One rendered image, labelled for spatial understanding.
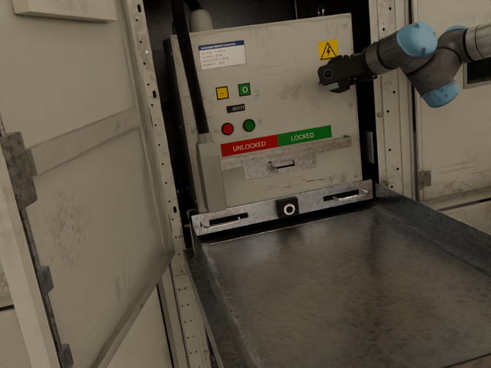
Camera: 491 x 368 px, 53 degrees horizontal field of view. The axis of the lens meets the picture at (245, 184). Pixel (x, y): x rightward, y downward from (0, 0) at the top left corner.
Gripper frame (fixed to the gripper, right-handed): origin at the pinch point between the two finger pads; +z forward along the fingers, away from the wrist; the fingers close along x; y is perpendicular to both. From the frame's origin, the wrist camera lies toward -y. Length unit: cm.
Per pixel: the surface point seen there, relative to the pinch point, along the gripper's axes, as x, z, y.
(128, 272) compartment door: -32, 0, -62
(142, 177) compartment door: -13, 10, -51
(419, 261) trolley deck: -46, -27, -7
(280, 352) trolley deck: -48, -34, -48
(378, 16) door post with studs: 12.9, -10.6, 15.6
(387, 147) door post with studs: -21.7, -1.6, 16.1
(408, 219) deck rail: -40.9, -10.0, 9.2
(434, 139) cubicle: -22.9, -7.0, 28.8
